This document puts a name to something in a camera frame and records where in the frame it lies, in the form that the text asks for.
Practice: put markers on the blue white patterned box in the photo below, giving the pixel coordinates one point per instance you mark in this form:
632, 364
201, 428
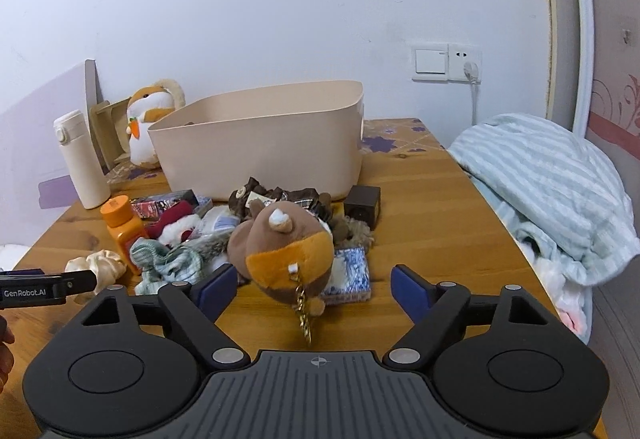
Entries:
352, 276

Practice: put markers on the orange bottle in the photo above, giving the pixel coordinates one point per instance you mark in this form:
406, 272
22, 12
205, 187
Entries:
122, 231

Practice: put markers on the white thermos bottle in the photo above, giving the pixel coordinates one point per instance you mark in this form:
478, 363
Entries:
85, 159

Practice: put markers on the white wall socket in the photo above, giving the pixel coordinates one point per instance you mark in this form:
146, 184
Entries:
465, 59

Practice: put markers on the white pink bedding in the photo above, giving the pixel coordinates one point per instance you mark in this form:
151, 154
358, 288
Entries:
560, 289

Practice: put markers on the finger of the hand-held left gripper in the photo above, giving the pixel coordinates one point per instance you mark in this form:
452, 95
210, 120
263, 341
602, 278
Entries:
80, 281

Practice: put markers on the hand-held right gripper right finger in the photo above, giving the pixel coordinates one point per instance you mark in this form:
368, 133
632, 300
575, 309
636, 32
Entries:
410, 289

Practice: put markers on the grey furry pouch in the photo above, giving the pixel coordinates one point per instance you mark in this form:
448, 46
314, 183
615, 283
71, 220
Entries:
205, 251

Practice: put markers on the white orange hamster plush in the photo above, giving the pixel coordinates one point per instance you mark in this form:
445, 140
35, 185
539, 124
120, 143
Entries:
147, 119

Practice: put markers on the white tissue packet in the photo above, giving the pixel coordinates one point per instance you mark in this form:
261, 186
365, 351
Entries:
220, 219

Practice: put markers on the green plaid scrunchie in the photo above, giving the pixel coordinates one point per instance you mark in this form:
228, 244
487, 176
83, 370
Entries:
160, 264

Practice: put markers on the wooden stand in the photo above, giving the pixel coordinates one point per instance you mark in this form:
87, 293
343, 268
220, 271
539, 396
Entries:
112, 124

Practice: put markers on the brown bear snack packet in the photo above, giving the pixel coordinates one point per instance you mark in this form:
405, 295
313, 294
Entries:
245, 194

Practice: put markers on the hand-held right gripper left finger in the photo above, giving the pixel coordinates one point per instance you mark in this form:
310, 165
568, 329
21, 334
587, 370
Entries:
220, 288

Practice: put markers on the beige plastic container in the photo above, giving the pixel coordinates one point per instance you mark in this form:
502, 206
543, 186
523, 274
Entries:
260, 149

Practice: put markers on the cream scrunchie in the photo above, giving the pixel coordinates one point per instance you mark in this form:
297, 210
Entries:
97, 269

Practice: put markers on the black box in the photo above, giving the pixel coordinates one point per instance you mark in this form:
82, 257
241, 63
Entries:
362, 204

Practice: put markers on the striped light blue blanket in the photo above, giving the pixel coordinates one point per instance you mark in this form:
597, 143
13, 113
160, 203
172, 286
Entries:
540, 179

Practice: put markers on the dark red card box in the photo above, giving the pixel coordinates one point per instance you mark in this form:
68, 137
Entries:
160, 203

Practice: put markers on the red white sock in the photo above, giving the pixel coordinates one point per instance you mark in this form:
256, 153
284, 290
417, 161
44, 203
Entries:
172, 219

